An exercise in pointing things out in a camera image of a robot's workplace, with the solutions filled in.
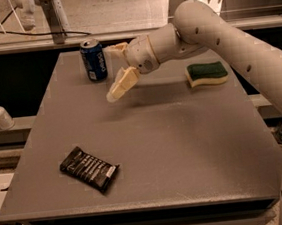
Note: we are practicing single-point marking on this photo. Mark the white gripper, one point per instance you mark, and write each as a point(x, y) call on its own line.
point(140, 54)

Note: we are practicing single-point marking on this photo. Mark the blue pepsi can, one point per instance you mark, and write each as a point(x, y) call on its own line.
point(93, 58)

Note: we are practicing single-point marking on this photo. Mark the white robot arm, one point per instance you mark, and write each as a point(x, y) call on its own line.
point(196, 27)

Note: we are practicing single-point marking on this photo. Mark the black rxbar chocolate wrapper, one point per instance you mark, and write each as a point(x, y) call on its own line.
point(89, 169)

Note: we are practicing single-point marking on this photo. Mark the green yellow sponge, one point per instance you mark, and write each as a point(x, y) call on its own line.
point(206, 74)

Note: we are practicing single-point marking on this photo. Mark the grey metal post left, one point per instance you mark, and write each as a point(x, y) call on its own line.
point(53, 21)

